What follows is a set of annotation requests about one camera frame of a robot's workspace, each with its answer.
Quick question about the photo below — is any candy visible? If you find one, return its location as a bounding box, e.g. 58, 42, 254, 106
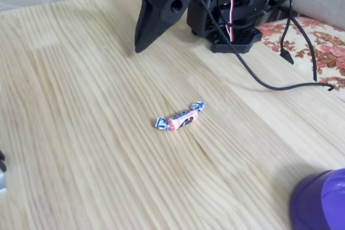
154, 101, 206, 131

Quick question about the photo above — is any thick black power cable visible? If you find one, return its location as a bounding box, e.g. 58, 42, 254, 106
273, 0, 318, 82

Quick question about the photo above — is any floral patterned cloth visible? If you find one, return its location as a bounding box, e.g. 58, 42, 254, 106
255, 16, 345, 92

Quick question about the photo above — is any black cable with plug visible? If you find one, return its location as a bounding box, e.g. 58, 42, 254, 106
279, 0, 295, 66

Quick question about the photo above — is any purple bowl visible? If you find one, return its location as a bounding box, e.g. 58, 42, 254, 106
289, 168, 345, 230

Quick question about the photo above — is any black camera cable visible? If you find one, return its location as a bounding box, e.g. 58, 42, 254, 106
158, 0, 335, 92

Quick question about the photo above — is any red white servo wire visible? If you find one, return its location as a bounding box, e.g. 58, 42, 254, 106
221, 0, 245, 43

